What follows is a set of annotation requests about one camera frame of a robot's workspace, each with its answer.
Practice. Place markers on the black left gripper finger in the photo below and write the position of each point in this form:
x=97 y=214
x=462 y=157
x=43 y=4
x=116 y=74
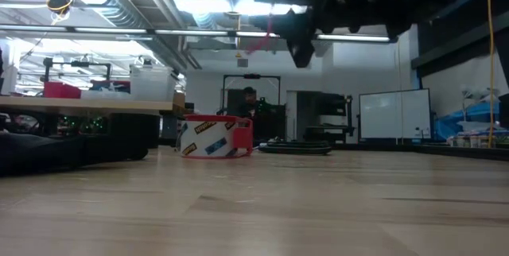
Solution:
x=302 y=37

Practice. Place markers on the black equipment rack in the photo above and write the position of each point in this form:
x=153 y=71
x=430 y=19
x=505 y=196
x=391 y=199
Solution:
x=318 y=105

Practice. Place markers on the person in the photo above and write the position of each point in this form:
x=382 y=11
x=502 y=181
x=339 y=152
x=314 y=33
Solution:
x=249 y=97

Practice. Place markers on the long ceiling light strip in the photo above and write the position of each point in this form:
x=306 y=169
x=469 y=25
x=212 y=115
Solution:
x=191 y=32

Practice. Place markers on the black C-clamp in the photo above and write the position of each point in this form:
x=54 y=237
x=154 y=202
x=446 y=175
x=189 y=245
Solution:
x=296 y=148

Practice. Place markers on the whiteboard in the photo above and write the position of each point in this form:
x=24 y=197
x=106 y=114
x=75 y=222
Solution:
x=393 y=115

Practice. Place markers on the red tape dispenser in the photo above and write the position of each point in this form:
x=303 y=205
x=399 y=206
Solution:
x=207 y=136

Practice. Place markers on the blue tarp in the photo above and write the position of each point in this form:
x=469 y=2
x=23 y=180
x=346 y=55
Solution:
x=477 y=115

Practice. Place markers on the white plastic container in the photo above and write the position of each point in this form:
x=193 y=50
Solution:
x=153 y=85

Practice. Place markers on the grey metal cart wooden top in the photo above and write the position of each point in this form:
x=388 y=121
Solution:
x=79 y=106

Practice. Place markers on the red storage box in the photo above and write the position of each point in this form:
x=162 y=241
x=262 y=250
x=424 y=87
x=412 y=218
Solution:
x=61 y=90

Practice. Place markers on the black camera gantry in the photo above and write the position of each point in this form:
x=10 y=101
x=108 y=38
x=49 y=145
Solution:
x=79 y=64
x=251 y=76

